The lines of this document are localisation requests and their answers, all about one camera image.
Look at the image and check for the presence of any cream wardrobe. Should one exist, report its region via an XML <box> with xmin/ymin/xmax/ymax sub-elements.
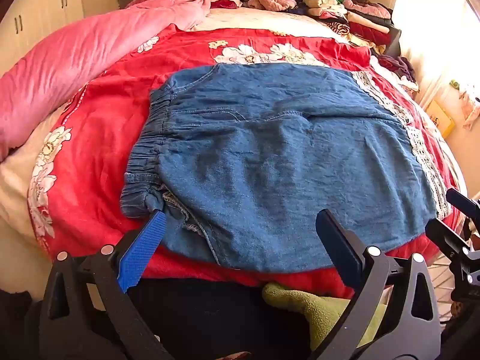
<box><xmin>0</xmin><ymin>0</ymin><xmax>85</xmax><ymax>79</ymax></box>

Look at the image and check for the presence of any pink patterned cloth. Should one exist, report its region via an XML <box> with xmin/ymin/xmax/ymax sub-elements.
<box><xmin>450</xmin><ymin>80</ymin><xmax>480</xmax><ymax>130</ymax></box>

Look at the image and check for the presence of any person's black-clad leg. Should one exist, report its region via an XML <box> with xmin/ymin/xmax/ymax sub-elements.
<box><xmin>127</xmin><ymin>277</ymin><xmax>312</xmax><ymax>360</ymax></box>

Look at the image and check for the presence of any yellow box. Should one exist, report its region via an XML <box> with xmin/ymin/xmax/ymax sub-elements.
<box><xmin>427</xmin><ymin>99</ymin><xmax>454</xmax><ymax>136</ymax></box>

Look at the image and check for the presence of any green fleece jacket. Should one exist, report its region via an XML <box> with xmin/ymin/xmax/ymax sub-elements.
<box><xmin>262</xmin><ymin>282</ymin><xmax>387</xmax><ymax>350</ymax></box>

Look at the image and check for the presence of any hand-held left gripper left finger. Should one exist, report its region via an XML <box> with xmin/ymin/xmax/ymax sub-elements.
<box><xmin>37</xmin><ymin>210</ymin><xmax>177</xmax><ymax>360</ymax></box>

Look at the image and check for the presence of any pile of folded clothes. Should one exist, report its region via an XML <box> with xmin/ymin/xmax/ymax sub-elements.
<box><xmin>300</xmin><ymin>0</ymin><xmax>402</xmax><ymax>51</ymax></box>

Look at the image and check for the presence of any blue denim skirt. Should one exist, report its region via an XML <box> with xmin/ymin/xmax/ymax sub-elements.
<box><xmin>120</xmin><ymin>63</ymin><xmax>452</xmax><ymax>274</ymax></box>

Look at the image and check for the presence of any red floral bedspread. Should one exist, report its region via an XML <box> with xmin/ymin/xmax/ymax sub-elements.
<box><xmin>0</xmin><ymin>5</ymin><xmax>467</xmax><ymax>301</ymax></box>

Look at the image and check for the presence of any white curtain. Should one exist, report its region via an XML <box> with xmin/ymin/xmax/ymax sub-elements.
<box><xmin>392</xmin><ymin>0</ymin><xmax>480</xmax><ymax>102</ymax></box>

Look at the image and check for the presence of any pink quilt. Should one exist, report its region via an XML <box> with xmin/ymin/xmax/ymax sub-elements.
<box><xmin>0</xmin><ymin>0</ymin><xmax>214</xmax><ymax>162</ymax></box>

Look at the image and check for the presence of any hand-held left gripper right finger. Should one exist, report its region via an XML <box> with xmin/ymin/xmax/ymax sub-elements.
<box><xmin>307</xmin><ymin>208</ymin><xmax>443</xmax><ymax>360</ymax></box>

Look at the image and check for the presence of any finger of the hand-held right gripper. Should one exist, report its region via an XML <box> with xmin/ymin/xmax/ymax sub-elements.
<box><xmin>425</xmin><ymin>217</ymin><xmax>474</xmax><ymax>267</ymax></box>
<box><xmin>446</xmin><ymin>188</ymin><xmax>480</xmax><ymax>220</ymax></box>

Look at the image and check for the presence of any dark purple garment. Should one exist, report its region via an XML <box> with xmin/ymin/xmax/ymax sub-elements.
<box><xmin>375</xmin><ymin>54</ymin><xmax>419</xmax><ymax>91</ymax></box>

